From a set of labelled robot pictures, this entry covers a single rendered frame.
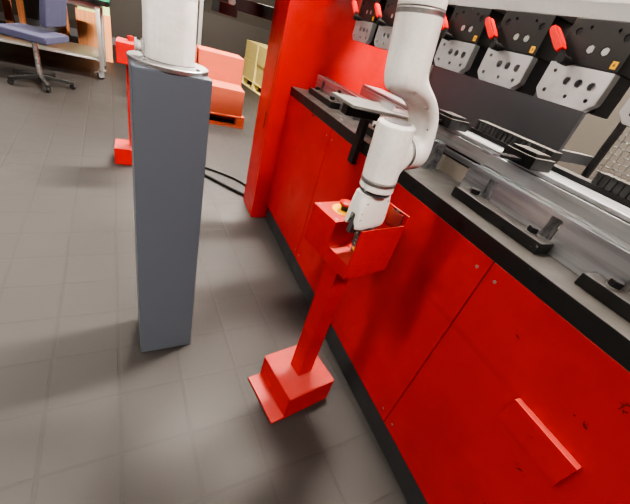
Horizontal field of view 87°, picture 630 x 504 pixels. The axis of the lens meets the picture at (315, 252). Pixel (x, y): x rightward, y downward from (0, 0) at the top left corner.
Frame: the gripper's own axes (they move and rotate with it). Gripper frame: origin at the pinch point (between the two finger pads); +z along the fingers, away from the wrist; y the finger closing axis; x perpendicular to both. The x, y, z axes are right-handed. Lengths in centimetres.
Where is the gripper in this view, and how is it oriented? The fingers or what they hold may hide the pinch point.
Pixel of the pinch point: (358, 241)
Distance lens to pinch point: 90.5
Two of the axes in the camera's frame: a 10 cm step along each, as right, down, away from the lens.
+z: -1.9, 7.9, 5.8
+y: -8.2, 2.0, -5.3
